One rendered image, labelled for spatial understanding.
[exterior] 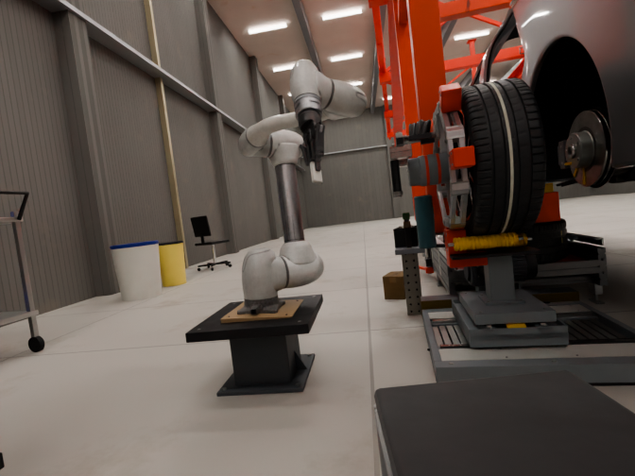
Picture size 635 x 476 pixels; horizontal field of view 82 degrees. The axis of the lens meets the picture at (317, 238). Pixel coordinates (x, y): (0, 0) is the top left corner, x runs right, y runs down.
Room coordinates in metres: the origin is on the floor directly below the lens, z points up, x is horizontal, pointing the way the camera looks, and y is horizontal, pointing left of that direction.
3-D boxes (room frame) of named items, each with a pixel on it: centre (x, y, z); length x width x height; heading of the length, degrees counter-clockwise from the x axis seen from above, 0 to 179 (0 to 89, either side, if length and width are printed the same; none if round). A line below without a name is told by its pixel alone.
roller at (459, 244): (1.53, -0.70, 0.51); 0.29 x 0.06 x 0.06; 77
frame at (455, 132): (1.67, -0.63, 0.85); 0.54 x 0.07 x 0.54; 167
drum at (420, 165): (1.68, -0.56, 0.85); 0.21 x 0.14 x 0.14; 77
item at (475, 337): (1.66, -0.80, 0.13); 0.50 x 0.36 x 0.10; 167
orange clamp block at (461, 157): (1.36, -0.56, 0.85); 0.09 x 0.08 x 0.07; 167
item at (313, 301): (1.64, 0.29, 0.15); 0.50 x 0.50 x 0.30; 82
